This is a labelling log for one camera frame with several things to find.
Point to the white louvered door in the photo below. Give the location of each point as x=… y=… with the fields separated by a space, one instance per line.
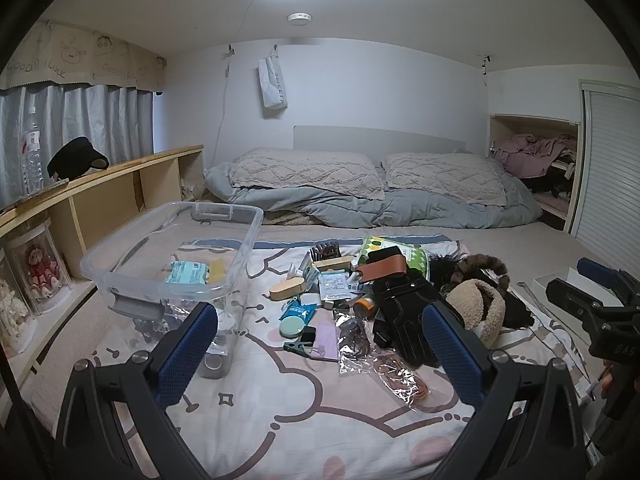
x=612 y=170

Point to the brown hair claw clip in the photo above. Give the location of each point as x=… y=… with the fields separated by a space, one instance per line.
x=325 y=252

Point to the white hanging bag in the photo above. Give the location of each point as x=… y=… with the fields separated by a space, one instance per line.
x=272 y=82

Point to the teal wipes packet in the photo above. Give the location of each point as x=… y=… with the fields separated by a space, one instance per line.
x=187 y=272

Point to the wooden shelf unit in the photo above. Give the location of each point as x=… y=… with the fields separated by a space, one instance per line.
x=100 y=200

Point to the quilted beige pillow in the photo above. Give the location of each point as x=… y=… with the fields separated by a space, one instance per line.
x=305 y=170
x=440 y=175

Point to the small glass jar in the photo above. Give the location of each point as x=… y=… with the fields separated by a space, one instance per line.
x=217 y=350

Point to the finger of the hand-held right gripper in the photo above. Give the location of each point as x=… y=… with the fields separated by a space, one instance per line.
x=597 y=267
x=570 y=295

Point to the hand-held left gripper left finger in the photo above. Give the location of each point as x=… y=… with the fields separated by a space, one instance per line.
x=182 y=360

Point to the bear doll in clear case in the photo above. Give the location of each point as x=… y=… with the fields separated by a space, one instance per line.
x=40 y=270

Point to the orange-capped bottle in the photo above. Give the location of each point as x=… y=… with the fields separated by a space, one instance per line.
x=364 y=306

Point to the black feathery accessory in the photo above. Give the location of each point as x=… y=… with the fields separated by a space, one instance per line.
x=442 y=270

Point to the small black box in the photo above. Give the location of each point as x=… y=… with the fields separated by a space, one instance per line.
x=308 y=335

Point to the green clothespin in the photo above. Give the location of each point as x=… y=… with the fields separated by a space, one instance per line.
x=297 y=350

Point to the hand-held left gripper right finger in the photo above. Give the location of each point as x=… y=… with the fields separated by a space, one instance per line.
x=452 y=360

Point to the light blue packet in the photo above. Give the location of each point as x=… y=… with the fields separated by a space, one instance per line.
x=311 y=277

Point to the green dotted tissue pack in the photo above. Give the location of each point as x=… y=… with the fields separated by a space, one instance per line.
x=380 y=246

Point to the cream printed valance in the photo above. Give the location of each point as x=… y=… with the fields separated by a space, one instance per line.
x=75 y=60

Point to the grey curtain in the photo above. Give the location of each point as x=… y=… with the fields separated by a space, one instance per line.
x=75 y=120

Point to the clear plastic storage bin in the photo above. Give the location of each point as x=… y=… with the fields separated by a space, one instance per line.
x=235 y=240

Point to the grey headboard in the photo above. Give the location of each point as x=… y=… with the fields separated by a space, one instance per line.
x=375 y=137

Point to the white smoke detector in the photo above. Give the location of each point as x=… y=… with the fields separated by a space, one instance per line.
x=299 y=18

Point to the white tube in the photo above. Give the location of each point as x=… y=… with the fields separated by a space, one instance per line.
x=295 y=274

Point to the grey duvet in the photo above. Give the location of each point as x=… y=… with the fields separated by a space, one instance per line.
x=410 y=212

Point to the white flat box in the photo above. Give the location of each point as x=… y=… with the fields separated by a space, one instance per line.
x=555 y=285

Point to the dark cloth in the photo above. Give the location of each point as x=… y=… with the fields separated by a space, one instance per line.
x=517 y=310

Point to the green round compact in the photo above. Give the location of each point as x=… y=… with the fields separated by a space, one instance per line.
x=291 y=329

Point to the person's right hand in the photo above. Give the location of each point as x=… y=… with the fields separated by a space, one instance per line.
x=606 y=382

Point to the black stitched glove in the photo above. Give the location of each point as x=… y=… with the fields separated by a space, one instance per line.
x=415 y=310

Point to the purple box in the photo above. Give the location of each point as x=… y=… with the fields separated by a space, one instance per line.
x=327 y=345

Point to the pale doll in clear case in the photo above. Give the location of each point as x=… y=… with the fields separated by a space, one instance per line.
x=12 y=305

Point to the clear water bottle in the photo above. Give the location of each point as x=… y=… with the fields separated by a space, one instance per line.
x=32 y=160

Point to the wooden block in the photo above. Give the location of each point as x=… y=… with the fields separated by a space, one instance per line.
x=287 y=290

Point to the dark clothes pile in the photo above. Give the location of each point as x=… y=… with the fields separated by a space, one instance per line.
x=550 y=185

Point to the white wall cubby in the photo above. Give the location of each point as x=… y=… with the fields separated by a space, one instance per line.
x=500 y=127

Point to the pink clothes pile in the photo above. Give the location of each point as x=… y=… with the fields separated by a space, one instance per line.
x=530 y=152

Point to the beige mattress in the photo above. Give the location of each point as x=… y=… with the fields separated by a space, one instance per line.
x=310 y=232

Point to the white printed packet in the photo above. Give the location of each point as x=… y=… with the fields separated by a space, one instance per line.
x=334 y=287

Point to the long wooden brush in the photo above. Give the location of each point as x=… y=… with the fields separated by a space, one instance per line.
x=332 y=263

